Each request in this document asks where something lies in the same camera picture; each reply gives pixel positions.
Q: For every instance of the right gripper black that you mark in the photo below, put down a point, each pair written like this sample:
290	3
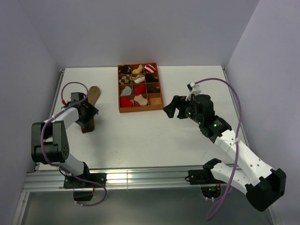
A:
180	102

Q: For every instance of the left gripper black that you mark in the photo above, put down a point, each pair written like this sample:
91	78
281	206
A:
92	112

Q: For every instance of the red sock with white pattern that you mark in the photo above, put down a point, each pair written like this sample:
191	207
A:
125	102

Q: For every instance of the beige maroon striped sock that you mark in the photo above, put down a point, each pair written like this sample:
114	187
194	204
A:
140	100

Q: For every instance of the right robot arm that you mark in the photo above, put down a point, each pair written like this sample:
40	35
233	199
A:
261	184

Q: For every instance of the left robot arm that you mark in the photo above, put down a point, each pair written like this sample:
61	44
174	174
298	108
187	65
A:
49	141

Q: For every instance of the light blue rolled sock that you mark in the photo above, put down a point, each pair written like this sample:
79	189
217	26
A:
126	91

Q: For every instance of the dark brown black rolled sock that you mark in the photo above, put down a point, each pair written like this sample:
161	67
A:
152	89

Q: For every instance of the checkered rolled sock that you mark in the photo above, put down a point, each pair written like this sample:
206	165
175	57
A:
126	79

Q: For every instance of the orange wooden compartment tray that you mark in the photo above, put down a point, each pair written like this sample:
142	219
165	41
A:
155	100

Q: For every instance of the beige brown striped rolled sock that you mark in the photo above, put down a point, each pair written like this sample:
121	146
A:
140	78

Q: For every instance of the red white striped rolled sock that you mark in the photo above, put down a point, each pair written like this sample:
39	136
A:
148	68

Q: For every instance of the yellow rolled sock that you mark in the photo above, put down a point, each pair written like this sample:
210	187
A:
138	70

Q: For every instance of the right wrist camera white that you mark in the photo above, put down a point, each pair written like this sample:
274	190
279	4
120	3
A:
193	89

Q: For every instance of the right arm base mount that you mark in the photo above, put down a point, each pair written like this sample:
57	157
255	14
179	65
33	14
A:
199	177

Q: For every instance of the aluminium front rail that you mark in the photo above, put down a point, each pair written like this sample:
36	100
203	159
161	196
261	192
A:
116	179

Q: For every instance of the black box under rail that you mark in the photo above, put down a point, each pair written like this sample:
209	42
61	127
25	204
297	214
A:
82	196

